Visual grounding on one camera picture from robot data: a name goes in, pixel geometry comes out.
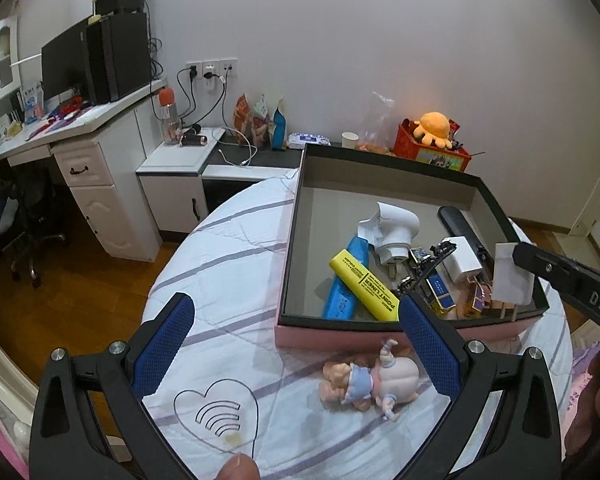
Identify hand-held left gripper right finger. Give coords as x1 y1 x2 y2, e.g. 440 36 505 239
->
400 294 563 480

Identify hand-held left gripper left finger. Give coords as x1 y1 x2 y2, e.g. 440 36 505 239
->
28 291 206 480

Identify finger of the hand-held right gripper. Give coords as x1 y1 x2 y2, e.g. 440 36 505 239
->
512 241 588 306

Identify white card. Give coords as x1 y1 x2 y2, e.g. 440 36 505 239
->
494 242 536 306

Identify baby doll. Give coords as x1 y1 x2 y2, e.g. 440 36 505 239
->
319 337 421 420

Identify white plug-in device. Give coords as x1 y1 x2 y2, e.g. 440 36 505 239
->
357 201 421 281

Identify pink storage box dark rim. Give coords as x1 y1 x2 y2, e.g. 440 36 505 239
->
275 142 551 351

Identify person's left hand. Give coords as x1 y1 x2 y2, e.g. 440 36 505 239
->
216 452 261 480

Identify blue gold small box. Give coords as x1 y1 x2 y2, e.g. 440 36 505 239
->
424 274 456 313

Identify white charger adapter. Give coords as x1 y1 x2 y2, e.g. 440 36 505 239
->
440 236 483 285

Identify black hair clip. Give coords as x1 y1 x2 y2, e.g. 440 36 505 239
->
397 240 457 293

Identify white door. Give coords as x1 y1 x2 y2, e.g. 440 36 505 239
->
567 125 600 281

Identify yellow highlighter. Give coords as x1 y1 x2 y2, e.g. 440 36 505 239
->
329 249 401 322

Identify blue highlighter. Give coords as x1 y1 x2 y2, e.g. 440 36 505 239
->
322 235 371 320

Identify black remote control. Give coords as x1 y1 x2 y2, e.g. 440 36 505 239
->
437 205 493 266

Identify white nightstand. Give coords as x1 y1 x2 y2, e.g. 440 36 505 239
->
136 127 227 249

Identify red printed box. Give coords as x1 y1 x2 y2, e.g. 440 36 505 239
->
392 119 473 173

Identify white desk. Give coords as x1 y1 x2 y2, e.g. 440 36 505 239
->
0 77 168 263

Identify orange octopus plush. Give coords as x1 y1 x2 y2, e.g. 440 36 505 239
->
412 111 453 148

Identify black office chair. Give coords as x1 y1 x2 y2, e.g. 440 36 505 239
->
0 165 68 288

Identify black cylinder device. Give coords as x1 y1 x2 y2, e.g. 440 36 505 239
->
180 125 208 148

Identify plastic bag of oranges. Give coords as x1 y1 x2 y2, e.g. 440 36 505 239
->
356 91 398 155

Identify orange cap bottle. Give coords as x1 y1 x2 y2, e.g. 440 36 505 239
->
157 87 182 147

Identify orange snack bag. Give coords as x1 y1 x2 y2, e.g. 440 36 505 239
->
232 94 255 143

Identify green white snack bag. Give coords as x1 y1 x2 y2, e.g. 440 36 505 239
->
250 95 273 148

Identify wet wipes pack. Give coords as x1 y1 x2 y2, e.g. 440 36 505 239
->
286 131 332 150

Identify blue white snack bag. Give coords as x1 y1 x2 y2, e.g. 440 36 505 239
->
270 97 288 152

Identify red desk clutter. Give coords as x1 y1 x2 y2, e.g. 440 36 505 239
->
45 95 93 126

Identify black computer tower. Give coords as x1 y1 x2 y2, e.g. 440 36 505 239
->
85 11 153 106

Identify black monitor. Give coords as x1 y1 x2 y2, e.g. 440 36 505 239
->
41 19 93 103

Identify white glass cabinet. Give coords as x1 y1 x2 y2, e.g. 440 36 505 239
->
0 12 21 116

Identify wire heart ornament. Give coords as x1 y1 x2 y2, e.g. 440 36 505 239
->
173 377 260 458

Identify white cable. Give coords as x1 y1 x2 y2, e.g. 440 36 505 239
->
211 127 258 167

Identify black power cables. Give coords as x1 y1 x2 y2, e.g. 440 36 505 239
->
176 67 227 133

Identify white wall sockets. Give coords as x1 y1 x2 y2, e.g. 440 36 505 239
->
187 59 238 81

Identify cables behind computer tower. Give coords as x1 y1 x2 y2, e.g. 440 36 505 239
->
147 35 166 81

